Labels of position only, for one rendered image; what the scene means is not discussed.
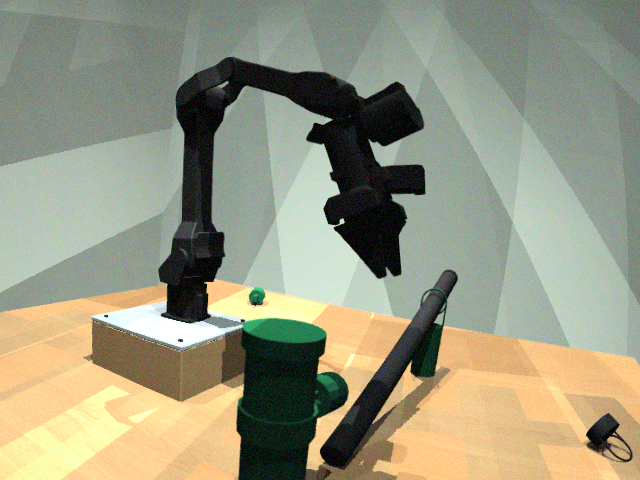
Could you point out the green clamp band with cup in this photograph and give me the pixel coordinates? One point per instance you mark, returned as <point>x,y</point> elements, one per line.
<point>331,393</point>

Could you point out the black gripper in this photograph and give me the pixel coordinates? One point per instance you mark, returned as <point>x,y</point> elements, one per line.
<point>373,221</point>

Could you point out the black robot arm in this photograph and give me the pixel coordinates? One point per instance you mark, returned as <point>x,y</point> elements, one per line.
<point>197,248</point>

